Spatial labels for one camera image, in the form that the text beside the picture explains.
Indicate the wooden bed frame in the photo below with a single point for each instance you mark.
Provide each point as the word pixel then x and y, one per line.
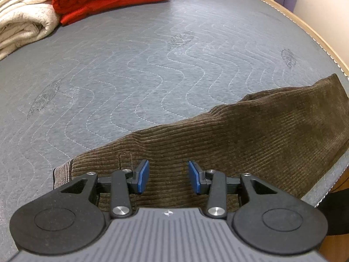
pixel 334 247

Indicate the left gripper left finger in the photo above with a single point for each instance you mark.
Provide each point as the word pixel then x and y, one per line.
pixel 76 214

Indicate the cream folded blanket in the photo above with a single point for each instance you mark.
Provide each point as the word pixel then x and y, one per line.
pixel 24 22

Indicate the brown corduroy pants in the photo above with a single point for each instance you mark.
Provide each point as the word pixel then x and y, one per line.
pixel 289 137

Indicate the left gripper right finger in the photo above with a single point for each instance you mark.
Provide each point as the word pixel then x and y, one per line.
pixel 265 217

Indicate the grey quilted mattress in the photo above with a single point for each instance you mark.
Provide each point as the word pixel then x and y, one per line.
pixel 105 76

